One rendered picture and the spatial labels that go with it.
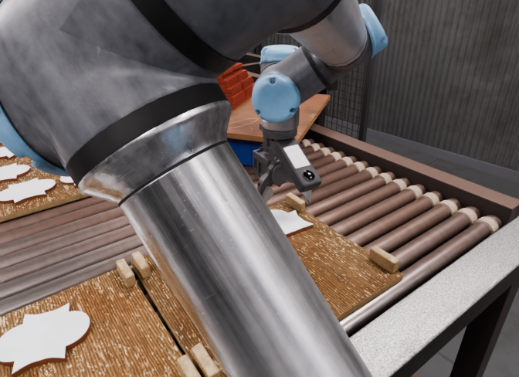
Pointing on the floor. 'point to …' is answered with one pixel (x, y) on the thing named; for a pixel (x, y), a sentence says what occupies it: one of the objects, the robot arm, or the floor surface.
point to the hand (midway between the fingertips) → (283, 215)
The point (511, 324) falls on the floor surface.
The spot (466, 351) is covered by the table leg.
